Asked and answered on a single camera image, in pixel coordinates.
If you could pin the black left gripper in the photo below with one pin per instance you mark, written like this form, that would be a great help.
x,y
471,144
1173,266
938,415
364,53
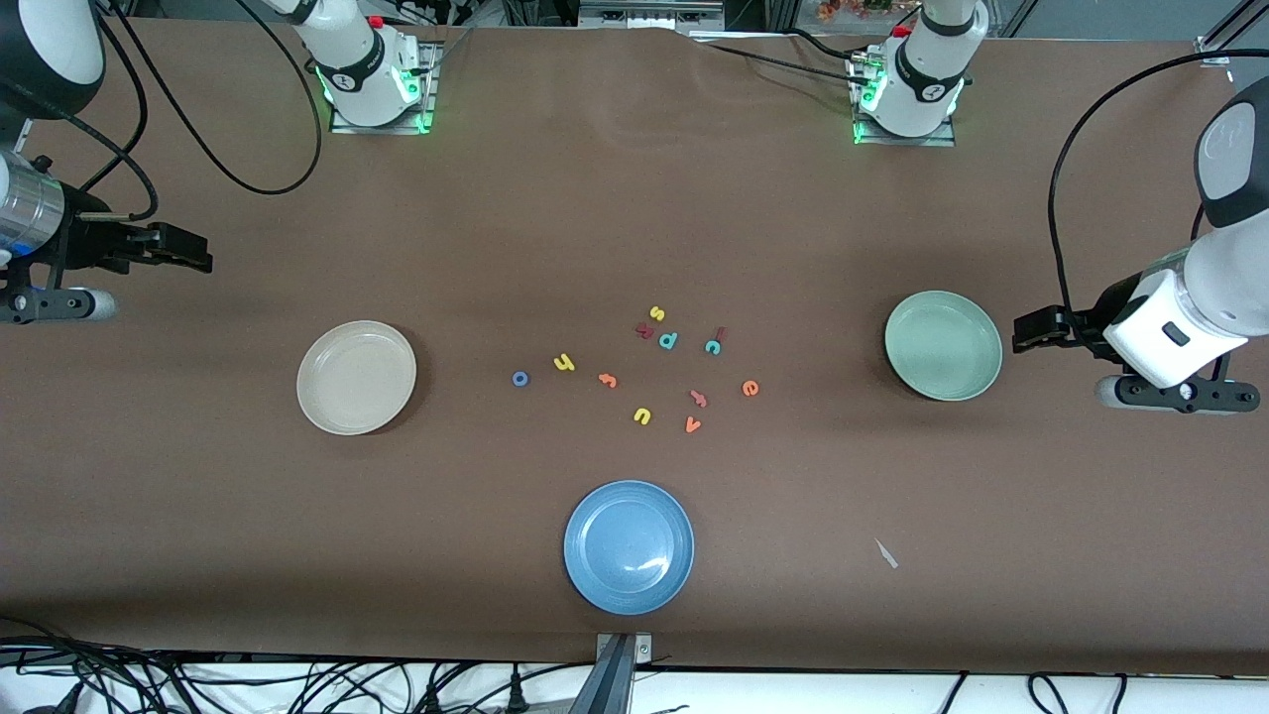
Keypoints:
x,y
1095,319

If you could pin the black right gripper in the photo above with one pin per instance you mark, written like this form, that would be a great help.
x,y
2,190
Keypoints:
x,y
87,242

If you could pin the yellow letter h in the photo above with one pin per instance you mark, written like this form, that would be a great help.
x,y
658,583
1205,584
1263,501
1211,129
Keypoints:
x,y
565,365

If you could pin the green round plate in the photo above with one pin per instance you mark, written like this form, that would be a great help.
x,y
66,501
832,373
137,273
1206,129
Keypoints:
x,y
942,347

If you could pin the beige round plate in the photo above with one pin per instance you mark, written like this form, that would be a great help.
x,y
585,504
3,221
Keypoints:
x,y
357,379

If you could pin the white paper scrap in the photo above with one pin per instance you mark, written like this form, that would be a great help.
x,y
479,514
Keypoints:
x,y
886,554

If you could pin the orange artificial flowers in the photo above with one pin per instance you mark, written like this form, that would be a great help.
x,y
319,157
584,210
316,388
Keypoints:
x,y
853,8

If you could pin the brown table cover sheet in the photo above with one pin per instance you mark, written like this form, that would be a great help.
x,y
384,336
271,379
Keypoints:
x,y
634,198

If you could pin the blue round plate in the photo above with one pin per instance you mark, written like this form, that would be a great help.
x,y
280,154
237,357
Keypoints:
x,y
629,547

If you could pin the grey metal box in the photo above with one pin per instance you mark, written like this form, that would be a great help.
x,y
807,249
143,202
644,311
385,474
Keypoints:
x,y
649,12

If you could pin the aluminium frame rail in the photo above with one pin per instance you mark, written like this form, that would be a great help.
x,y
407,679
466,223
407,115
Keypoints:
x,y
24,129
1234,25

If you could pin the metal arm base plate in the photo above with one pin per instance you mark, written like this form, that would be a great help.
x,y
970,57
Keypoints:
x,y
428,99
937,141

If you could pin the silver clamp bracket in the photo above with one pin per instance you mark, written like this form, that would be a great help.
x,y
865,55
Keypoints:
x,y
642,648

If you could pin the dark grey mount pole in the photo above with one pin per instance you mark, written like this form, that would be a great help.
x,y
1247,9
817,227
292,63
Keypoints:
x,y
607,684

